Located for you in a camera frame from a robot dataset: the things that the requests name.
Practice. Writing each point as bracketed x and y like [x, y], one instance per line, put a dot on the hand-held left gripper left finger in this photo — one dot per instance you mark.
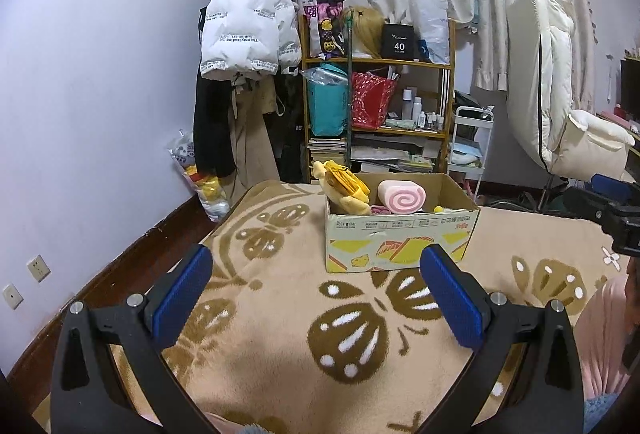
[182, 299]

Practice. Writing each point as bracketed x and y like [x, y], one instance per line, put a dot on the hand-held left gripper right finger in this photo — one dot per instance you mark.
[452, 299]

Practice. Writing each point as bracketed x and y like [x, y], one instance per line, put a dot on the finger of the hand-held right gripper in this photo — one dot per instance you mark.
[585, 201]

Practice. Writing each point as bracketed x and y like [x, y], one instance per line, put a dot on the printed cardboard box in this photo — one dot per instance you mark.
[400, 244]

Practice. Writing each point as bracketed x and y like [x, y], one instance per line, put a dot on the pink swirl roll plush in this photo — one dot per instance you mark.
[400, 199]

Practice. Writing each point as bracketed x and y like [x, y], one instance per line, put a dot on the yellow plush toy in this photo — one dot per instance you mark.
[345, 189]

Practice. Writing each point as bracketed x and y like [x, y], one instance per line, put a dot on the beige butterfly print blanket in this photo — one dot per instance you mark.
[280, 314]

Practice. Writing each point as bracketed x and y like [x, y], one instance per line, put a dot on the clear bag of snacks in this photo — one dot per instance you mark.
[200, 179]

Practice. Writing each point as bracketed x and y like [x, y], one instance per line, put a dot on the dark screen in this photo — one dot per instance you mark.
[631, 89]

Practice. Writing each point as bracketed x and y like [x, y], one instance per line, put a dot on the white trolley cart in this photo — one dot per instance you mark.
[470, 116]

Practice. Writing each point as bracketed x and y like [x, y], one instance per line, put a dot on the white padded armchair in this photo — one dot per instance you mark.
[540, 64]

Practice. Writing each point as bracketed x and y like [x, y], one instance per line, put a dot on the pile of papers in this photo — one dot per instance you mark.
[390, 154]

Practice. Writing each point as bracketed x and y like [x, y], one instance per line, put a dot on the black coat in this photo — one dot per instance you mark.
[212, 129]

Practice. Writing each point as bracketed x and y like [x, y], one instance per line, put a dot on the beige coat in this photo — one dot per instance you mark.
[255, 139]

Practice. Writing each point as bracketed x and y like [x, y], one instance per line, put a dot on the blue fuzzy cloth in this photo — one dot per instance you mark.
[600, 414]

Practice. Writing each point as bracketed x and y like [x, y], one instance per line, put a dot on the stack of books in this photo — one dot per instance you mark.
[327, 159]

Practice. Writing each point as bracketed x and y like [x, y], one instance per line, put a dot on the black hanging garment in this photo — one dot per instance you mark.
[290, 139]

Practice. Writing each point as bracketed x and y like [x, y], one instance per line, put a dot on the group of cosmetic bottles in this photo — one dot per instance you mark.
[410, 104]

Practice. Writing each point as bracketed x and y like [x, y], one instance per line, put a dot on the red patterned bag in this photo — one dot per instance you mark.
[367, 101]

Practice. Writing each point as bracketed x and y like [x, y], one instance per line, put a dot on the teal bag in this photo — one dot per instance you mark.
[325, 109]

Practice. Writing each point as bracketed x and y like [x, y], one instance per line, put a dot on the white plastic bag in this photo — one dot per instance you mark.
[432, 29]

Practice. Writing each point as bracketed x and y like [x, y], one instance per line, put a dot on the green pole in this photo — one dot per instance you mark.
[348, 89]

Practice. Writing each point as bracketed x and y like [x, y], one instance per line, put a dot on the black box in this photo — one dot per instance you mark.
[399, 44]

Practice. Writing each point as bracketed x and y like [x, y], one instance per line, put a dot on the wooden shelf unit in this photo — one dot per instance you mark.
[380, 63]

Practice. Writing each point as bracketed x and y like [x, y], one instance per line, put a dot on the blonde wig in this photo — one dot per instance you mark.
[367, 31]

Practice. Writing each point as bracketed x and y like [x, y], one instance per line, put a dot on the white puffer jacket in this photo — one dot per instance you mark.
[245, 14]

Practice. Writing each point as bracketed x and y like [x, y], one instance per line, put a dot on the colourful printed bag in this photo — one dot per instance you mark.
[327, 29]

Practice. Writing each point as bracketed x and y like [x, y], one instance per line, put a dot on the white wall socket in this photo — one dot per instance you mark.
[12, 296]
[38, 268]

